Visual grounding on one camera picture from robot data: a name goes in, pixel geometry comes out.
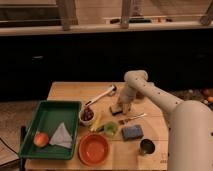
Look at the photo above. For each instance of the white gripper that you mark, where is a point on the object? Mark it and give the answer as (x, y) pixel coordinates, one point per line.
(126, 97)

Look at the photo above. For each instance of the black whiteboard eraser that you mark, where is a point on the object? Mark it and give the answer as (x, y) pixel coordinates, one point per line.
(115, 109)

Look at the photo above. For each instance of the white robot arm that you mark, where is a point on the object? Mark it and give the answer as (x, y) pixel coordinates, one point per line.
(190, 142)

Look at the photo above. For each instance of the dark brown bowl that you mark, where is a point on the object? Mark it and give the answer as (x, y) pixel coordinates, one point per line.
(139, 95)

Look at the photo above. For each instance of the red orange bowl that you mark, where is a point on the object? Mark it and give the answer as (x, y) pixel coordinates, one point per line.
(93, 149)

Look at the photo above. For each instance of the metal fork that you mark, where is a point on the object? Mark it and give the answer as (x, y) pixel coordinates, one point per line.
(124, 121)

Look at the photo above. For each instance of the blue sponge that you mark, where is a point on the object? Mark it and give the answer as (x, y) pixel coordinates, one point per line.
(132, 132)

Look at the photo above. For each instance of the green plastic cup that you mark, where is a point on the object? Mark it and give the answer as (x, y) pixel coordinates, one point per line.
(110, 128)

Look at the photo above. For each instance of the yellow banana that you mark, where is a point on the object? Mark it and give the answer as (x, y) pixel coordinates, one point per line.
(96, 123)

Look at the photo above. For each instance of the wooden table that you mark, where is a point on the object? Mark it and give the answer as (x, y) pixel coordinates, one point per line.
(123, 155)

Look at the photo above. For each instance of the white cup with dark contents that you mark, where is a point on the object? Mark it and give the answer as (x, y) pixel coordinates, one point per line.
(86, 116)

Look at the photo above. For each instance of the metal cup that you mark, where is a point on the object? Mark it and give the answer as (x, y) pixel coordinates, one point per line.
(146, 147)

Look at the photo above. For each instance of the grey folded cloth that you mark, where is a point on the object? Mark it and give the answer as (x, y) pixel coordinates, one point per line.
(61, 137)

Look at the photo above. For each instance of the green plastic tray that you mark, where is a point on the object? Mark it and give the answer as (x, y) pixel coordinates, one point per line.
(47, 118)

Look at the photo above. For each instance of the red apple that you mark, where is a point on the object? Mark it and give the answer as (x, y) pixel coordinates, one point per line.
(41, 139)

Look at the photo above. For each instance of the white handled brush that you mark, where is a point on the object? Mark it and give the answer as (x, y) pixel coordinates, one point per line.
(110, 91)

